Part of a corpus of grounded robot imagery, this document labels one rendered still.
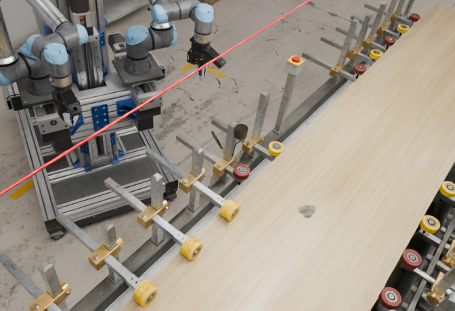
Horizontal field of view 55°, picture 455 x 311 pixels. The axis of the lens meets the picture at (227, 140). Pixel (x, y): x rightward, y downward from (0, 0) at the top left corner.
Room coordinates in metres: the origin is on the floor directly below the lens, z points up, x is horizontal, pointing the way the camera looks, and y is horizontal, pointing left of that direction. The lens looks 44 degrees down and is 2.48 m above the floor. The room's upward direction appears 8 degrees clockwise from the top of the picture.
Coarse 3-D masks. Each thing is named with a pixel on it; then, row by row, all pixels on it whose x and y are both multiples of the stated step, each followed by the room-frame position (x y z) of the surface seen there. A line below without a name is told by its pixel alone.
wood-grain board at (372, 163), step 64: (384, 64) 2.53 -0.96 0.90; (448, 64) 2.65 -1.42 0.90; (320, 128) 1.80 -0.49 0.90; (384, 128) 1.88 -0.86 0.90; (448, 128) 1.97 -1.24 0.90; (256, 192) 1.29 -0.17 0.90; (320, 192) 1.35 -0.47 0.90; (384, 192) 1.41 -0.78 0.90; (256, 256) 0.96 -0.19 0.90; (320, 256) 1.00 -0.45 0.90; (384, 256) 1.05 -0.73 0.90
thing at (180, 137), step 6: (180, 138) 1.61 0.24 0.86; (186, 138) 1.61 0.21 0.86; (186, 144) 1.58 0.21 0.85; (192, 144) 1.58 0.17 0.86; (204, 150) 1.55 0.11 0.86; (204, 156) 1.52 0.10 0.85; (210, 156) 1.51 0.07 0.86; (210, 162) 1.50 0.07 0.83; (216, 162) 1.48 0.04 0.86; (228, 168) 1.45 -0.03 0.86; (228, 174) 1.43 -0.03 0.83; (240, 180) 1.39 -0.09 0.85
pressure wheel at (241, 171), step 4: (240, 164) 1.45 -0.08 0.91; (236, 168) 1.42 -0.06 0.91; (240, 168) 1.42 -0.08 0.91; (244, 168) 1.43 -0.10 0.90; (248, 168) 1.43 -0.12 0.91; (236, 172) 1.39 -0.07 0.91; (240, 172) 1.40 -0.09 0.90; (244, 172) 1.40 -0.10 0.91; (248, 172) 1.40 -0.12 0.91; (236, 176) 1.38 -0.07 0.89; (240, 176) 1.37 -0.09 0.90; (244, 176) 1.38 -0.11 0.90
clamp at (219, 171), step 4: (220, 160) 1.49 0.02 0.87; (224, 160) 1.49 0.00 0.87; (232, 160) 1.50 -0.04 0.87; (216, 164) 1.46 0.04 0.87; (220, 164) 1.46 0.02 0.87; (224, 164) 1.46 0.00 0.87; (228, 164) 1.47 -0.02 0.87; (232, 164) 1.50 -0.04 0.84; (216, 168) 1.43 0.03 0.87; (220, 168) 1.43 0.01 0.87; (224, 168) 1.44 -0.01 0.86; (216, 172) 1.43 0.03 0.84; (220, 172) 1.42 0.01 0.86; (224, 172) 1.45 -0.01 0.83; (220, 176) 1.42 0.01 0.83
